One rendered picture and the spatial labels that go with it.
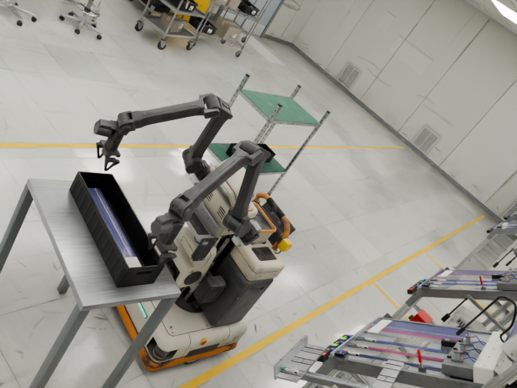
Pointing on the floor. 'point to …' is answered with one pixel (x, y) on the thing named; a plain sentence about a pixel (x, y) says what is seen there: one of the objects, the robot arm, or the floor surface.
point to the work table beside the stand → (84, 273)
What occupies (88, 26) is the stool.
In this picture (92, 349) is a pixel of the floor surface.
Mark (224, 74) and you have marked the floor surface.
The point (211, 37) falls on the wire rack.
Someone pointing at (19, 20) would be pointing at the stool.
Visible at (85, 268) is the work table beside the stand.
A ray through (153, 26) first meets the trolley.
